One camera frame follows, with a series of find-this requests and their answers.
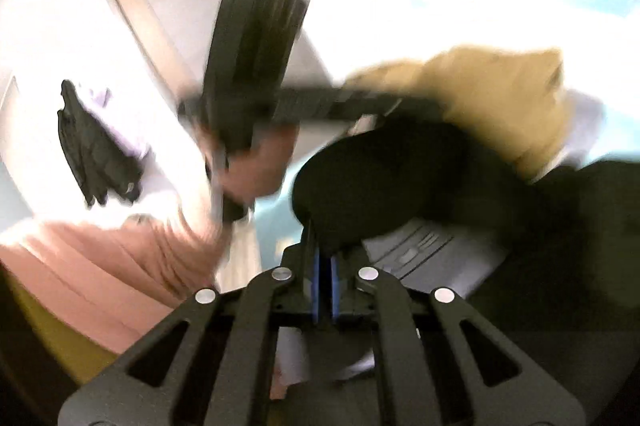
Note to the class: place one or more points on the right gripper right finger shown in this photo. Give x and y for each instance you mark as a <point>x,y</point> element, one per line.
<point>437,361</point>

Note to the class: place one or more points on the black coat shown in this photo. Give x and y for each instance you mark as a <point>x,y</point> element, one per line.
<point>566,286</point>

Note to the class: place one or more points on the person's left hand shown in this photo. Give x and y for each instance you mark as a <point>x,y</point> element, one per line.
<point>253,173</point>

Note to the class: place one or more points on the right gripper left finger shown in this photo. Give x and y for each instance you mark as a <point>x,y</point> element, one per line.
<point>211,361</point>

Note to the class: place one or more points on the teal grey bed sheet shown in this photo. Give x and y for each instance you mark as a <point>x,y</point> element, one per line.
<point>276,228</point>

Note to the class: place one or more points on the mustard folded garment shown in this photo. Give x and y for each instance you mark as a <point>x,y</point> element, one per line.
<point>513,102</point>

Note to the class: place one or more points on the pink sweater sleeve left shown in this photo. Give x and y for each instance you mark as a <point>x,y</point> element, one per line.
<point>113,285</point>

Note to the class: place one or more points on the wooden door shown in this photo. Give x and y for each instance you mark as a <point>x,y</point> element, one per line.
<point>210,16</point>

